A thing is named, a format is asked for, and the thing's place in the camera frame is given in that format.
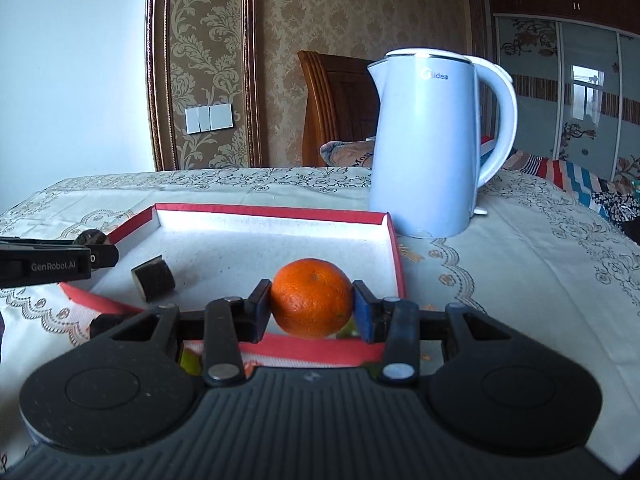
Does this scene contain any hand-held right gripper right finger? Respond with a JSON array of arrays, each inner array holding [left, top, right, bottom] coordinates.
[[352, 280, 521, 387]]

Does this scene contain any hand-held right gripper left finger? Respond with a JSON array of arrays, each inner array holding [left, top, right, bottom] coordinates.
[[100, 278, 273, 387]]

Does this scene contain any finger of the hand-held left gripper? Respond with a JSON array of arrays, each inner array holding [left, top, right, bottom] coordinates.
[[0, 239, 120, 287]]

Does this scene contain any orange mandarin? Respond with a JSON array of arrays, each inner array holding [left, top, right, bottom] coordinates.
[[270, 258, 355, 339]]

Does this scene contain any red-rimmed white box lid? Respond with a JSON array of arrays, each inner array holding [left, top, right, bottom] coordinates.
[[59, 203, 408, 367]]

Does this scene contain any brown printed pillow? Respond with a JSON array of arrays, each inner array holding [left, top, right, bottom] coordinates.
[[320, 140, 376, 169]]

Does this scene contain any white electric kettle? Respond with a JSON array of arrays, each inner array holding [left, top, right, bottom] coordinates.
[[367, 48, 518, 239]]

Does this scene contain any wooden bed headboard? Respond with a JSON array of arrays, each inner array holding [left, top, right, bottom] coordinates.
[[298, 51, 382, 167]]

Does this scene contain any striped colourful blanket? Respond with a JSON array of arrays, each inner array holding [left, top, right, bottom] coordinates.
[[501, 149, 640, 226]]

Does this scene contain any dark floral cloth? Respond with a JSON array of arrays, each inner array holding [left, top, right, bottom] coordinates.
[[591, 187, 640, 243]]

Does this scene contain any white wall light switch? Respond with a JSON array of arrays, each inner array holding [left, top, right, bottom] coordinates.
[[185, 103, 234, 135]]

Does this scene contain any wooden wall moulding frame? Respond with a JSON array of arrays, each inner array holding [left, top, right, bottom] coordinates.
[[145, 0, 264, 172]]

